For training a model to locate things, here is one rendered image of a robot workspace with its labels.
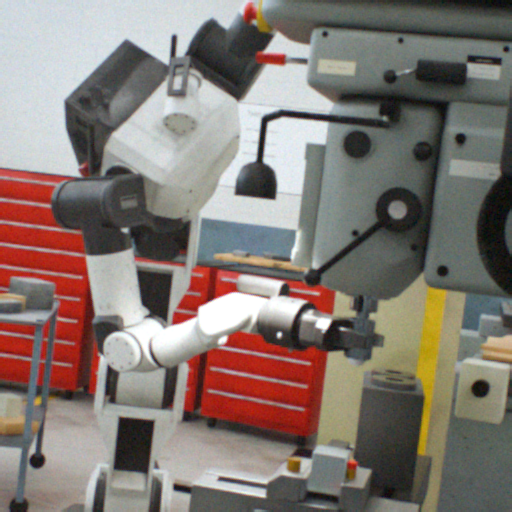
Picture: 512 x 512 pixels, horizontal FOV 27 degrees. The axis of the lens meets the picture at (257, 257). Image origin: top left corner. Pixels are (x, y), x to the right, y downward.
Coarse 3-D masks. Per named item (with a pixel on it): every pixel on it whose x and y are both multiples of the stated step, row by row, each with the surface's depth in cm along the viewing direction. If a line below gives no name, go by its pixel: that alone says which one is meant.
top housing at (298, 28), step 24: (264, 0) 172; (288, 0) 168; (312, 0) 167; (336, 0) 166; (360, 0) 165; (384, 0) 164; (408, 0) 163; (432, 0) 162; (288, 24) 172; (312, 24) 169; (336, 24) 167; (360, 24) 166; (384, 24) 165; (408, 24) 164; (432, 24) 163; (456, 24) 162; (480, 24) 161; (504, 24) 160
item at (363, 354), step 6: (348, 324) 178; (354, 324) 177; (354, 330) 177; (360, 330) 177; (366, 330) 177; (372, 330) 178; (372, 336) 178; (372, 342) 178; (348, 348) 178; (354, 348) 177; (366, 348) 177; (372, 348) 179; (348, 354) 178; (354, 354) 177; (360, 354) 177; (366, 354) 177
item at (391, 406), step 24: (384, 384) 205; (408, 384) 205; (360, 408) 204; (384, 408) 203; (408, 408) 203; (360, 432) 204; (384, 432) 203; (408, 432) 203; (360, 456) 204; (384, 456) 204; (408, 456) 203; (384, 480) 204; (408, 480) 203
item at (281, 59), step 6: (258, 54) 192; (264, 54) 191; (270, 54) 191; (276, 54) 191; (282, 54) 191; (258, 60) 192; (264, 60) 192; (270, 60) 191; (276, 60) 191; (282, 60) 190; (288, 60) 191; (294, 60) 190; (300, 60) 190; (306, 60) 190
